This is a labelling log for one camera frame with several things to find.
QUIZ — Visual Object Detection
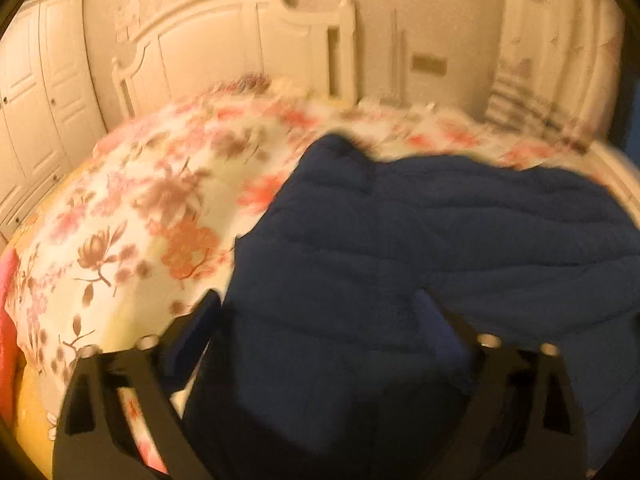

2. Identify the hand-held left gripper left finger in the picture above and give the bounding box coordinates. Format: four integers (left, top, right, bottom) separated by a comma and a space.
52, 290, 224, 480

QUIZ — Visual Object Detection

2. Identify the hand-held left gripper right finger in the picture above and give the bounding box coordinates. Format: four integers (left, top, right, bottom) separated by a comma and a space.
412, 290, 587, 480

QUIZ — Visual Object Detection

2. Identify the navy blue padded jacket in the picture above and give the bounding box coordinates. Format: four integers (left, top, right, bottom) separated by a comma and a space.
182, 132, 640, 480

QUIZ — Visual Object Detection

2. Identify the floral printed blanket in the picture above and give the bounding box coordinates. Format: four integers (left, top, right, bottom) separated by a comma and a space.
10, 72, 618, 478

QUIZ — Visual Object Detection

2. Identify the yellow bed sheet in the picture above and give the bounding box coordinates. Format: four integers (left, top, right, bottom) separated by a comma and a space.
0, 160, 76, 478

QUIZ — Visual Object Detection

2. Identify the pink cloth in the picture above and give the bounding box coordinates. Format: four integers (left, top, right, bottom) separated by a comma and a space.
0, 249, 25, 413

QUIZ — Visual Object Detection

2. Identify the white wardrobe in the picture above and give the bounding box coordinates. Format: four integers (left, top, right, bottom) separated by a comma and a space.
0, 0, 109, 243

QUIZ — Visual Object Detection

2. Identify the white wooden headboard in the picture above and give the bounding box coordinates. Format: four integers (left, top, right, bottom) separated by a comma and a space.
111, 0, 359, 120

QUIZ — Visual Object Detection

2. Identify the striped patterned curtain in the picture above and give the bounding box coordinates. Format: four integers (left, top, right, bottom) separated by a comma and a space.
486, 0, 627, 153

